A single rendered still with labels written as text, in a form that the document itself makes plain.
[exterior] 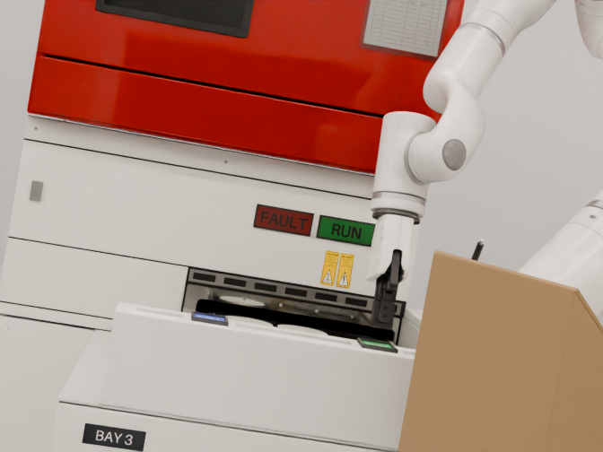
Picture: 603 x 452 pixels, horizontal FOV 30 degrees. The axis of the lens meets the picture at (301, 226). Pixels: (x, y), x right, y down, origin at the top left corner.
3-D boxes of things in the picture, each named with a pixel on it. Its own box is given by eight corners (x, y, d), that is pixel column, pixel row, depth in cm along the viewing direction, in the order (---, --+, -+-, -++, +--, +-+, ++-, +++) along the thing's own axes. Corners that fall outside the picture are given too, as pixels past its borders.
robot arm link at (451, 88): (547, 52, 180) (461, 194, 167) (476, 66, 192) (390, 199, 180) (517, 10, 176) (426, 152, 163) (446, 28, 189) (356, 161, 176)
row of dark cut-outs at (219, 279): (187, 280, 227) (190, 268, 227) (398, 315, 232) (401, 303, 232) (187, 281, 227) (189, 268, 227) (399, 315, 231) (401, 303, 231)
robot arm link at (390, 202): (367, 198, 179) (364, 216, 179) (378, 189, 171) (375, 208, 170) (418, 206, 180) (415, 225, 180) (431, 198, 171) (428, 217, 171)
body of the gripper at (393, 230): (367, 212, 179) (357, 281, 178) (380, 202, 169) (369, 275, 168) (413, 220, 180) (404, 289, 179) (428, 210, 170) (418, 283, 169)
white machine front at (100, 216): (-3, 311, 226) (29, 115, 224) (391, 373, 235) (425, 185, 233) (-5, 313, 223) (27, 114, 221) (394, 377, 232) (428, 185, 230)
